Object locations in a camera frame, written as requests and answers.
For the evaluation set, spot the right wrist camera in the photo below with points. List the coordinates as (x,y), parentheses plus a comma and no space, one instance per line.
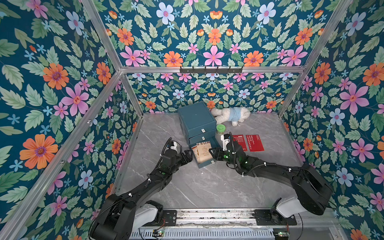
(226,139)

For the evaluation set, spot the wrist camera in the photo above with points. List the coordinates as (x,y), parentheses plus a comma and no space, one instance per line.
(173,145)
(226,139)

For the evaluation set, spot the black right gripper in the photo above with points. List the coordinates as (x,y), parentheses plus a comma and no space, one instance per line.
(224,153)

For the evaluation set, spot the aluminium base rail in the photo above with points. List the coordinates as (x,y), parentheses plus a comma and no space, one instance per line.
(243,218)

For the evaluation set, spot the green small jar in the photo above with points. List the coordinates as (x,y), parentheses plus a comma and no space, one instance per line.
(220,129)

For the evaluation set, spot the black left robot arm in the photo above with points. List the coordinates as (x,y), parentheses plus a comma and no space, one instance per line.
(117,215)

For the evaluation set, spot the beige postcard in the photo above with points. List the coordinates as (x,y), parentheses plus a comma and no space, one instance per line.
(201,151)

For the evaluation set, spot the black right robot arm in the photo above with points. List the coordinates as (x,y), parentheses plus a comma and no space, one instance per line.
(312,192)

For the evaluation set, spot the red postcard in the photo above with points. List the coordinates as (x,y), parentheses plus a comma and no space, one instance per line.
(255,143)
(241,141)

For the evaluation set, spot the black hook rail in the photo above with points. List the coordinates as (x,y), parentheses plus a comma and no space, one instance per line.
(211,70)

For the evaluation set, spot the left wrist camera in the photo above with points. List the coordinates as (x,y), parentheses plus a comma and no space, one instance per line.
(173,145)

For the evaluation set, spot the teal drawer cabinet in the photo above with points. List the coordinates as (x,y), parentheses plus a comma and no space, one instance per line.
(199,127)

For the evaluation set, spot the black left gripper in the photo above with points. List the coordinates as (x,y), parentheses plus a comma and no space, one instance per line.
(188,158)

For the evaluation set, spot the white plush toy dog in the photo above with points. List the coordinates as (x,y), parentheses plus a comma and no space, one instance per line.
(234,115)

